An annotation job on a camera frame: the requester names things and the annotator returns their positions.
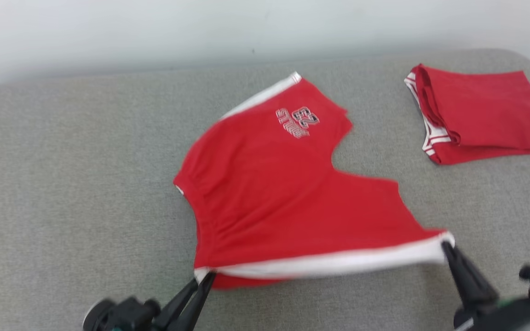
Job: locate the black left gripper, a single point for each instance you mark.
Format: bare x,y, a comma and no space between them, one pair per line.
154,328

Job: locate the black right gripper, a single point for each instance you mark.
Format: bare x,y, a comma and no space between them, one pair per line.
504,317

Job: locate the red shorts with white stripe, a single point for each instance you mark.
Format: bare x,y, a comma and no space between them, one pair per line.
269,197

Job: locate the red jersey with white trim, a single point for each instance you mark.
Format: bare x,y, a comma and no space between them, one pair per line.
486,110

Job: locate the grey fabric sofa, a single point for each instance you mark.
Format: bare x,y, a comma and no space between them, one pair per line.
72,193

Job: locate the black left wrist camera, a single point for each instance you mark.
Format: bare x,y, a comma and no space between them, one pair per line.
127,315

